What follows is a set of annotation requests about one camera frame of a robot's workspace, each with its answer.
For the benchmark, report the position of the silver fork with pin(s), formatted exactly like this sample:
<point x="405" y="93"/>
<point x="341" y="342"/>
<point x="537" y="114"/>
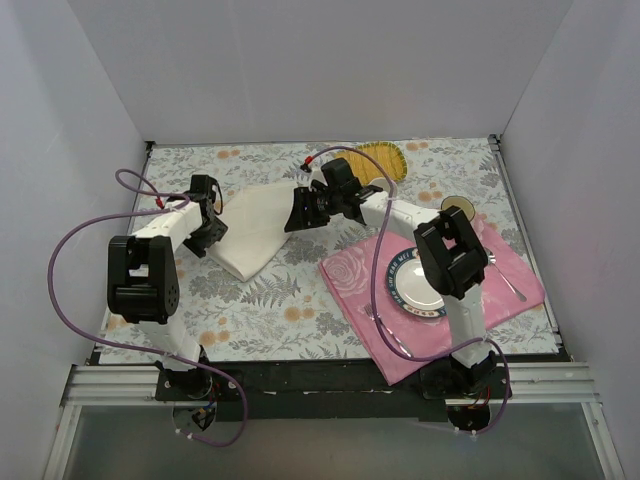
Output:
<point x="402" y="346"/>

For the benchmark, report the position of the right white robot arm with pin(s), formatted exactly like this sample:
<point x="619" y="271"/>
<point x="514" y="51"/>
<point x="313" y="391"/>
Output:
<point x="452" y="257"/>

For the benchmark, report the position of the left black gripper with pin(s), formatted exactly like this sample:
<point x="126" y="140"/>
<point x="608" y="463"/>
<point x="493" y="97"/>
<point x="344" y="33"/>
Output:
<point x="211" y="234"/>

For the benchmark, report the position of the pink rose placemat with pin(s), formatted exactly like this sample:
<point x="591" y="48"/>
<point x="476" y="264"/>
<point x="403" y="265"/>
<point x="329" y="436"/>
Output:
<point x="347" y="275"/>

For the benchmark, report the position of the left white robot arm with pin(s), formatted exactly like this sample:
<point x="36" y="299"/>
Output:
<point x="143" y="283"/>

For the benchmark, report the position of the yellow woven bamboo tray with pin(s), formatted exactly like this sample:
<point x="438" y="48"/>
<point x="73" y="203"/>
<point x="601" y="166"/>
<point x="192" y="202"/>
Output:
<point x="388" y="155"/>

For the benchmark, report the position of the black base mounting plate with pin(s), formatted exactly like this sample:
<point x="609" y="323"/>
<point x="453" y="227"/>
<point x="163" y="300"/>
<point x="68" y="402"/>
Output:
<point x="352" y="389"/>

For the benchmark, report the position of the white cloth napkin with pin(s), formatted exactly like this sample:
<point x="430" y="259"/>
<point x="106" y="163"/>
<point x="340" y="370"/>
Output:
<point x="255" y="218"/>

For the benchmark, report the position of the silver spoon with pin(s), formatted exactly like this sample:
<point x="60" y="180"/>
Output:
<point x="493" y="262"/>

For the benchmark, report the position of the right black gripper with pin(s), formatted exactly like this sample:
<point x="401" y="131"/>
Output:
<point x="310" y="204"/>

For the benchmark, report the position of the white plate blue rim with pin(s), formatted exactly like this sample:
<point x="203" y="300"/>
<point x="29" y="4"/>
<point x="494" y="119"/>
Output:
<point x="407" y="285"/>

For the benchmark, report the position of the cream enamel mug dark rim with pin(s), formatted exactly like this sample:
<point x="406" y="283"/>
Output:
<point x="464" y="204"/>

